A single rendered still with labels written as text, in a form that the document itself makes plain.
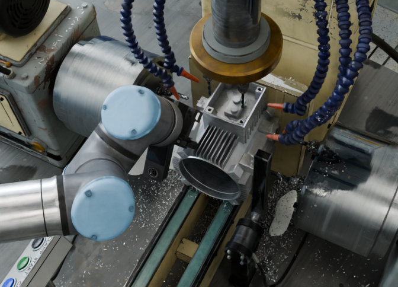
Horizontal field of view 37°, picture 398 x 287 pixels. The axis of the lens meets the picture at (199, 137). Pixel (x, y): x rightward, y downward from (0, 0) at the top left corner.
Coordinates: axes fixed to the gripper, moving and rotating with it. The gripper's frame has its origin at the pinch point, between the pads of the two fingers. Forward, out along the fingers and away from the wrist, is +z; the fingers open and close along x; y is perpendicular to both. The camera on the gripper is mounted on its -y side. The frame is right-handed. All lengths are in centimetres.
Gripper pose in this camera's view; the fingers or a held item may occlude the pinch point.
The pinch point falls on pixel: (187, 143)
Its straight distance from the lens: 130.9
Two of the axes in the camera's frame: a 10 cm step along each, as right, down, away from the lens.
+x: -8.9, -3.6, 2.9
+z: 2.7, 1.0, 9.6
